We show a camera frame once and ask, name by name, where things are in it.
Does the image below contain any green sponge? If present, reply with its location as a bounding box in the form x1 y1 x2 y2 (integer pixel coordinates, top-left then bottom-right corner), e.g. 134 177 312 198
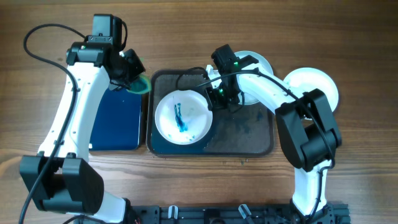
127 73 152 95

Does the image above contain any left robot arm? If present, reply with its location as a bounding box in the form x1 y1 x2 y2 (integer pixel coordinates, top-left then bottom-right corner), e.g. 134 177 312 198
19 14 152 223

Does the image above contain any white plate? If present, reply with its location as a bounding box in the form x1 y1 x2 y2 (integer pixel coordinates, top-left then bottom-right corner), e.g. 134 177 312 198
284 67 339 112
234 50 274 105
155 90 213 146

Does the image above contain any dark brown serving tray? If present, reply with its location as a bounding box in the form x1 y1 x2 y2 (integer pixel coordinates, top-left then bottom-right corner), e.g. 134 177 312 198
146 70 274 157

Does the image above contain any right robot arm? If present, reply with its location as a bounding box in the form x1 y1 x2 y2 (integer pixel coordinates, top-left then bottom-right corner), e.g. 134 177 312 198
206 44 342 223

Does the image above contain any black water tray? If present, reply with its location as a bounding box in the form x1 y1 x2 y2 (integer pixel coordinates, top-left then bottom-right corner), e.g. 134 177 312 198
85 73 143 151

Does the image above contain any left black cable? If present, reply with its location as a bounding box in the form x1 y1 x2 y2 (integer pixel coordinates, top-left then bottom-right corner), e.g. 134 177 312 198
18 23 91 224

